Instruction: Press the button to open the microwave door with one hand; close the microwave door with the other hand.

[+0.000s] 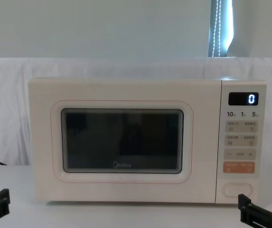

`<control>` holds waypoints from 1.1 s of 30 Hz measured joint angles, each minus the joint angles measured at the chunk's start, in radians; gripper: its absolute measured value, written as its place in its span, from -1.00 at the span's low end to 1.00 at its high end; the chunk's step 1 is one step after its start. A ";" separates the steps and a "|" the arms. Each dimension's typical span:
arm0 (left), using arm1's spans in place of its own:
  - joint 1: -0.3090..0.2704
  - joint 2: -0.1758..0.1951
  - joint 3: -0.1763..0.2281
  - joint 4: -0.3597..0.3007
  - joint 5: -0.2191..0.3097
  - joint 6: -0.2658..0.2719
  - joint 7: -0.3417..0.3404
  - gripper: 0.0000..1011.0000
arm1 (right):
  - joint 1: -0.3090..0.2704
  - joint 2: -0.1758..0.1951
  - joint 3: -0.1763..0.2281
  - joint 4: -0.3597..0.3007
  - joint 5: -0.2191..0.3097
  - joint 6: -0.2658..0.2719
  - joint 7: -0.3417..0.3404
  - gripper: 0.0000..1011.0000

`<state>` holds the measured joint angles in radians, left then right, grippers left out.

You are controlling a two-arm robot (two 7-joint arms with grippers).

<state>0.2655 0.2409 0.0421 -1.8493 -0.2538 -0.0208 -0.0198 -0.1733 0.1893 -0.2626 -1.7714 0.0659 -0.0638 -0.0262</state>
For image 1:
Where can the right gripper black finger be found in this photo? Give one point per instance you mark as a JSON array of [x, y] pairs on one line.
[[252, 215]]

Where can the white table cloth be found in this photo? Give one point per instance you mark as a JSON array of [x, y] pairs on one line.
[[126, 216]]

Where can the cream microwave oven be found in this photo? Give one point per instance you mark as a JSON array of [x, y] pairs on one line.
[[126, 190]]

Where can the pale white curtain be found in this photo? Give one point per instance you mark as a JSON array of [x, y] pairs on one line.
[[90, 26]]

